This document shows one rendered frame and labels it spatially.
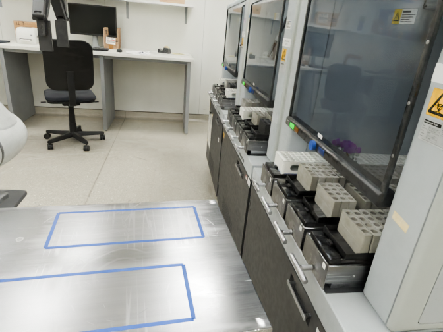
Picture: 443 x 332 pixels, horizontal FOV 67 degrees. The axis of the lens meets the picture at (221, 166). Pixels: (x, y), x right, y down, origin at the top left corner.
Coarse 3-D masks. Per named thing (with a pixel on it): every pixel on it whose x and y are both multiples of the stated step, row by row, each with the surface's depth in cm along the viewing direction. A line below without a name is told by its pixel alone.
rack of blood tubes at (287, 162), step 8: (280, 152) 125; (288, 152) 125; (296, 152) 126; (304, 152) 126; (312, 152) 127; (280, 160) 119; (288, 160) 118; (296, 160) 119; (304, 160) 119; (312, 160) 120; (320, 160) 120; (280, 168) 119; (288, 168) 117; (296, 168) 126
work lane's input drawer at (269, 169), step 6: (270, 162) 127; (264, 168) 126; (270, 168) 121; (276, 168) 121; (264, 174) 125; (270, 174) 120; (276, 174) 117; (282, 174) 117; (288, 174) 118; (294, 174) 118; (252, 180) 126; (264, 180) 125; (270, 180) 118; (276, 180) 117; (258, 186) 122; (264, 186) 125; (270, 186) 118; (270, 192) 118
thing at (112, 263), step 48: (0, 240) 71; (48, 240) 72; (96, 240) 74; (144, 240) 75; (192, 240) 77; (0, 288) 59; (48, 288) 60; (96, 288) 61; (144, 288) 62; (192, 288) 63; (240, 288) 64
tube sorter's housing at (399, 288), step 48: (432, 48) 120; (288, 96) 128; (288, 144) 128; (432, 192) 57; (288, 240) 100; (384, 240) 70; (432, 240) 59; (288, 288) 99; (336, 288) 78; (384, 288) 69; (432, 288) 64
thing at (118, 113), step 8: (40, 112) 437; (48, 112) 439; (56, 112) 440; (64, 112) 442; (80, 112) 445; (88, 112) 446; (96, 112) 447; (120, 112) 452; (128, 112) 453; (136, 112) 455; (144, 112) 456; (152, 112) 457; (160, 112) 459; (176, 120) 464; (192, 120) 469; (200, 120) 471
